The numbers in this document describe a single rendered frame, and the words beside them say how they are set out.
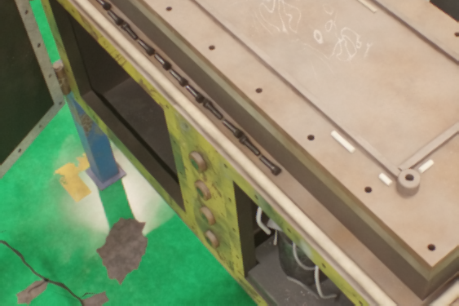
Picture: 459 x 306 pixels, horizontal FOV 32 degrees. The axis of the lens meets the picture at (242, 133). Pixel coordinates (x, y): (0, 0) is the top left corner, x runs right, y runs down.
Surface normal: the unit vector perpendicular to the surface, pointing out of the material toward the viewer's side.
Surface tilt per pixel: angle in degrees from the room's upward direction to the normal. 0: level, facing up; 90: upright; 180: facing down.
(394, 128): 0
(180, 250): 0
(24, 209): 0
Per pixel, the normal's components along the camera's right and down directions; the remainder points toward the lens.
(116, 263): -0.06, -0.60
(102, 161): 0.62, 0.60
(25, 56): 0.87, 0.36
